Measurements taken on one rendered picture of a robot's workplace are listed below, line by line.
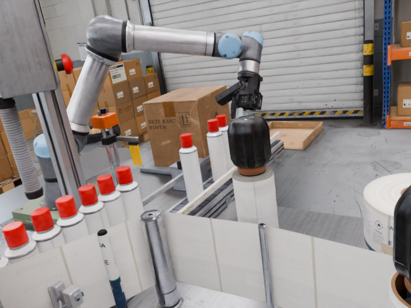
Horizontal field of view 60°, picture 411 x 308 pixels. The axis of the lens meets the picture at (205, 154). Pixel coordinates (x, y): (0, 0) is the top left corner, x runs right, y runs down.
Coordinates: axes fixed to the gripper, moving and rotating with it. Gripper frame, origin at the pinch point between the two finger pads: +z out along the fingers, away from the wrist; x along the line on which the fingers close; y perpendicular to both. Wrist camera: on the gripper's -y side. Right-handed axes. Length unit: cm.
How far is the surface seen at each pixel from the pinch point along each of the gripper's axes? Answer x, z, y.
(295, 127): 62, -16, 0
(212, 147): -13.8, 8.3, 0.3
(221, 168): -9.4, 14.2, 2.1
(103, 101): 191, -76, -298
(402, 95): 312, -112, 26
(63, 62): -70, 3, 1
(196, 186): -22.6, 21.3, 2.1
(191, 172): -25.2, 17.6, 1.7
